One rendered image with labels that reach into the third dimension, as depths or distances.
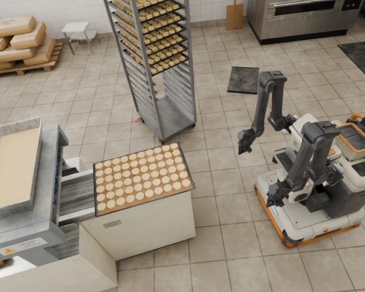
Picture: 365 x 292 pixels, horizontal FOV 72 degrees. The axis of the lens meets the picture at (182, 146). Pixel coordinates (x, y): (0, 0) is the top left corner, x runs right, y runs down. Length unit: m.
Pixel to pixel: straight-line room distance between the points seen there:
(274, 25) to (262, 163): 2.51
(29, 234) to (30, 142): 0.50
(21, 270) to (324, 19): 4.82
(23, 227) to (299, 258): 1.97
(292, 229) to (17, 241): 1.78
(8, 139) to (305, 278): 2.25
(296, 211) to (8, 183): 1.94
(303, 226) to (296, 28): 3.38
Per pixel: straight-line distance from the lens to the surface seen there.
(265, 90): 1.48
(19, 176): 1.46
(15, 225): 1.42
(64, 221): 1.67
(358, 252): 2.62
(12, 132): 1.73
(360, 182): 1.90
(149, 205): 1.63
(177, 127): 2.94
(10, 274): 1.76
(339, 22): 5.11
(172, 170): 1.59
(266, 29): 4.61
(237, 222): 2.43
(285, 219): 2.21
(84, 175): 1.80
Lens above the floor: 2.21
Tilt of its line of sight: 49 degrees down
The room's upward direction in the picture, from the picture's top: 8 degrees counter-clockwise
